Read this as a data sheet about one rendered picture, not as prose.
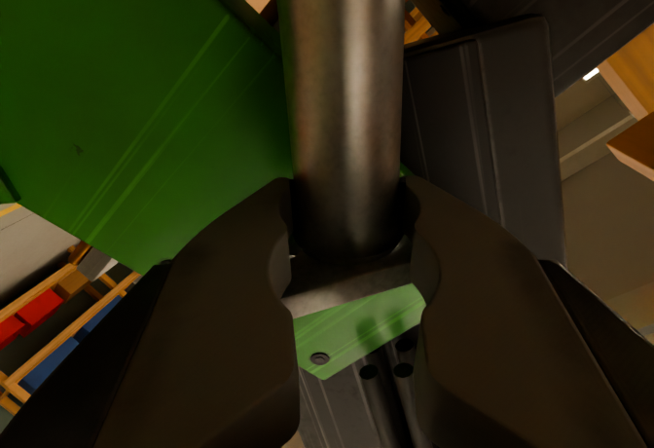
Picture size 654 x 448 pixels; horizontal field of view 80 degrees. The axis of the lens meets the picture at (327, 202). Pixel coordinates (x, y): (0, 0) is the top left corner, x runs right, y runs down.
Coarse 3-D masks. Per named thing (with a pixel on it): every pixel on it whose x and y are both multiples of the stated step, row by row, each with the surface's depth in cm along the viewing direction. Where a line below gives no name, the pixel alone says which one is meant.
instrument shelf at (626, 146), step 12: (648, 120) 58; (624, 132) 61; (636, 132) 58; (648, 132) 56; (612, 144) 60; (624, 144) 58; (636, 144) 56; (648, 144) 54; (624, 156) 57; (636, 156) 54; (648, 156) 52; (636, 168) 56; (648, 168) 51
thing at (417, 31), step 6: (408, 18) 330; (420, 18) 276; (408, 24) 331; (414, 24) 274; (420, 24) 275; (426, 24) 277; (408, 30) 272; (414, 30) 273; (420, 30) 275; (426, 30) 282; (408, 36) 271; (414, 36) 272; (420, 36) 280; (426, 36) 334; (408, 42) 270; (582, 78) 332
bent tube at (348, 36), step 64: (320, 0) 8; (384, 0) 8; (320, 64) 9; (384, 64) 9; (320, 128) 9; (384, 128) 9; (320, 192) 10; (384, 192) 10; (320, 256) 11; (384, 256) 11
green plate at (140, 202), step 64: (0, 0) 11; (64, 0) 11; (128, 0) 11; (192, 0) 11; (0, 64) 12; (64, 64) 12; (128, 64) 12; (192, 64) 12; (256, 64) 12; (0, 128) 14; (64, 128) 14; (128, 128) 14; (192, 128) 14; (256, 128) 13; (64, 192) 15; (128, 192) 15; (192, 192) 15; (128, 256) 17; (320, 320) 19; (384, 320) 19
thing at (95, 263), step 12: (264, 12) 23; (276, 12) 23; (276, 24) 23; (72, 252) 34; (84, 252) 33; (96, 252) 33; (72, 264) 34; (84, 264) 34; (96, 264) 33; (108, 264) 33; (96, 276) 34
